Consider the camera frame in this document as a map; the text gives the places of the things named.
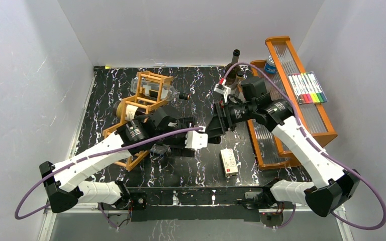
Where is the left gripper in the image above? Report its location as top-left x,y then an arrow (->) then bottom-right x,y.
155,119 -> 198,156

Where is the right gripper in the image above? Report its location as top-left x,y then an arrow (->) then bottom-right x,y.
204,100 -> 256,138

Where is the dark green silver-cap wine bottle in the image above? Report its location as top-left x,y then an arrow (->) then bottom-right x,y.
225,49 -> 243,90

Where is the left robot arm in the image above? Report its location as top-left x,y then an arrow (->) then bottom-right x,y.
39,106 -> 208,213

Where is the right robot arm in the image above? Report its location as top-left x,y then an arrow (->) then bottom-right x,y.
206,79 -> 359,217

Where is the clear square blue-label bottle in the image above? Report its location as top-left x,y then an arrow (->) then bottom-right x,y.
150,144 -> 171,155

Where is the brown gold-cap wine bottle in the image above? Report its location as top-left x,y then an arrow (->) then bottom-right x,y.
113,100 -> 145,121

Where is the clear black-cap bottle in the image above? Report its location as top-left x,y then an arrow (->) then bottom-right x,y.
130,77 -> 191,102

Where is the wooden wine rack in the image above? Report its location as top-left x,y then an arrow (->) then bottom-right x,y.
102,71 -> 174,172

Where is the white rectangular box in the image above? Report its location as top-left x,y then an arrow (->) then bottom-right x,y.
220,149 -> 238,177

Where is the blue-label can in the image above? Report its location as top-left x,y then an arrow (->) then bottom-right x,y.
264,55 -> 277,74

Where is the orange tiered shelf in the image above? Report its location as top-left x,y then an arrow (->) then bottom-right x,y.
238,36 -> 338,171

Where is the coloured marker pack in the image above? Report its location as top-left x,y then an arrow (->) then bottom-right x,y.
287,71 -> 328,105

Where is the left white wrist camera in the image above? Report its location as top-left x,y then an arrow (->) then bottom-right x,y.
185,131 -> 208,150

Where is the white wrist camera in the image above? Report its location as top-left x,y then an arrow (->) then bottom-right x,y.
185,131 -> 208,150
214,78 -> 231,103

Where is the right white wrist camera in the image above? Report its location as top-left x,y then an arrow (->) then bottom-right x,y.
214,78 -> 231,103

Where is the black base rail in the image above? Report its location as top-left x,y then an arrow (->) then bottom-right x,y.
45,186 -> 345,230

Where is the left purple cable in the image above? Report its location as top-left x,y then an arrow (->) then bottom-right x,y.
14,126 -> 205,230

